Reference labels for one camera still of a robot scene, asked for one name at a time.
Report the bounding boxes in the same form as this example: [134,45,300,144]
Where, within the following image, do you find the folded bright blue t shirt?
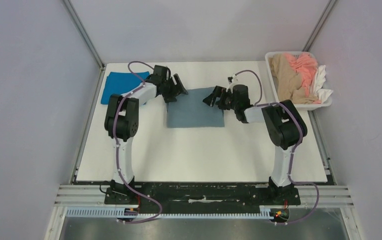
[100,72,142,105]

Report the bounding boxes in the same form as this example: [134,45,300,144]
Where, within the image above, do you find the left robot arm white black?
[104,65,188,205]

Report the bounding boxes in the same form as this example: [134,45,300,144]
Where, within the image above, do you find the beige t shirt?
[268,53,300,104]

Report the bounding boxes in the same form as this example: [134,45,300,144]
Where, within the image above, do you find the aluminium frame post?
[61,0,106,69]
[302,0,339,52]

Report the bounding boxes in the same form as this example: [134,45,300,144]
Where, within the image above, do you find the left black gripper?
[162,75,189,105]

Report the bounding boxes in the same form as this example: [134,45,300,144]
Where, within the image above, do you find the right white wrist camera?
[226,74,238,92]

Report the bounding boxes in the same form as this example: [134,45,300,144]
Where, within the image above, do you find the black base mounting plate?
[99,181,301,214]

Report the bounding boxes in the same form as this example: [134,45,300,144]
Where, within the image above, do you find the white plastic laundry basket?
[265,51,333,111]

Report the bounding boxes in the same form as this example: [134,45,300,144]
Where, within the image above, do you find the pink t shirt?
[284,52,321,104]

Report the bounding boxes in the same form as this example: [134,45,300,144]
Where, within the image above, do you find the grey-blue t shirt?
[166,87,225,129]

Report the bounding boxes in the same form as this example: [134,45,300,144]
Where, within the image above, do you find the white t shirt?
[309,65,334,104]

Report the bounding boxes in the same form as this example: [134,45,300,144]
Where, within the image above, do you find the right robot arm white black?
[203,84,308,204]

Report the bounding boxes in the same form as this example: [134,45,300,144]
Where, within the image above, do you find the right aluminium frame post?
[302,0,339,52]

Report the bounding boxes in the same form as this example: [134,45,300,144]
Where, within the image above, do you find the white slotted cable duct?
[65,206,286,220]

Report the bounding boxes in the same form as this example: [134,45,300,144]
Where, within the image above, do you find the left aluminium frame post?
[61,0,106,69]

